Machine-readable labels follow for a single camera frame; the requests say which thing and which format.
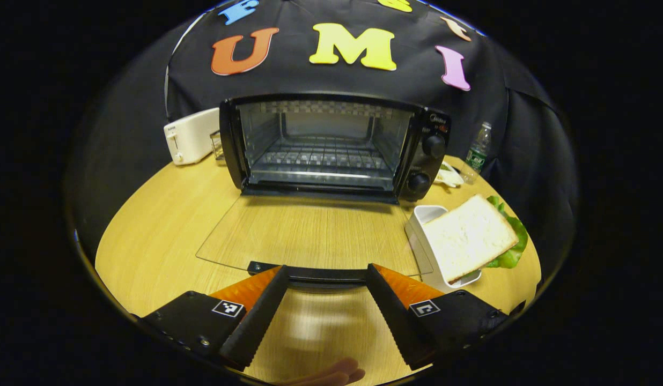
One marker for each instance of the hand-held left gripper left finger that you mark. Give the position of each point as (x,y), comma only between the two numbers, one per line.
(256,321)

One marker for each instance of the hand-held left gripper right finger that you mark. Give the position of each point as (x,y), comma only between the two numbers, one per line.
(396,321)

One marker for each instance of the lettuce sandwich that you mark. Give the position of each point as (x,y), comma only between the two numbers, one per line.
(465,236)

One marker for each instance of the black electric oven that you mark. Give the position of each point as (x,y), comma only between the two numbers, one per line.
(428,161)

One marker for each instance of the white rectangular tray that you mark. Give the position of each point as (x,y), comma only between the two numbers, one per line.
(425,236)

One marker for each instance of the small white dish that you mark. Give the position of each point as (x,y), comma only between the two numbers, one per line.
(448,176)

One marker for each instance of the clear plastic water bottle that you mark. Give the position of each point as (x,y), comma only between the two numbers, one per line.
(476,155)

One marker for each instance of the white toaster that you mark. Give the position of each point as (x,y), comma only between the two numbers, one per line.
(189,136)

